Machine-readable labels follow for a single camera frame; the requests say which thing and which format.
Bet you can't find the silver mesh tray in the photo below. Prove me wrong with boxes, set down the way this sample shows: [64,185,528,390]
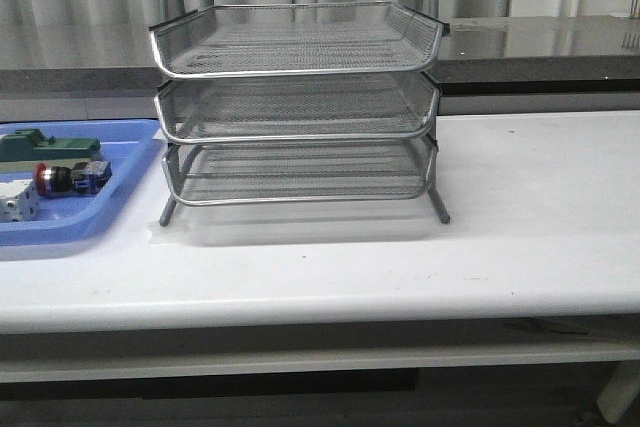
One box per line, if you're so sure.
[154,72,441,144]
[162,138,438,207]
[149,1,449,80]

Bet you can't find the red emergency stop button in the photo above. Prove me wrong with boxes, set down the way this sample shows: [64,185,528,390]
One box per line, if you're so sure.
[33,160,112,197]

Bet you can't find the silver mesh bottom tray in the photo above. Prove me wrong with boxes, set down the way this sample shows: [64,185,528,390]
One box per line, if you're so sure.
[162,138,438,207]

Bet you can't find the silver mesh top tray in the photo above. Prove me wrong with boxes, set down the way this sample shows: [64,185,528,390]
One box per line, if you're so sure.
[149,1,449,80]

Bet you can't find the blue plastic tray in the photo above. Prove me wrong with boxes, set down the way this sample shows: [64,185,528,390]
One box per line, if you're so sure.
[1,119,163,247]

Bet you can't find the green electrical module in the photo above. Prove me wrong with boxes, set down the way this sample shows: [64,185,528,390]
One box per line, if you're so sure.
[1,129,102,173]

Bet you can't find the white metal block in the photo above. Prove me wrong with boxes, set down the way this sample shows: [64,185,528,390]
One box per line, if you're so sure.
[1,179,40,223]

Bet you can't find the steel back counter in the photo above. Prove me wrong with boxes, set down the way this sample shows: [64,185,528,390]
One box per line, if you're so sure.
[1,16,639,96]

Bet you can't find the white table leg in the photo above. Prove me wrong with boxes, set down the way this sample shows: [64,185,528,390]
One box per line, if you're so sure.
[596,360,640,424]

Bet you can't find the grey metal rack frame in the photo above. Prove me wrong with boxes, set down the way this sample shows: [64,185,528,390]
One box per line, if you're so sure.
[159,0,450,225]

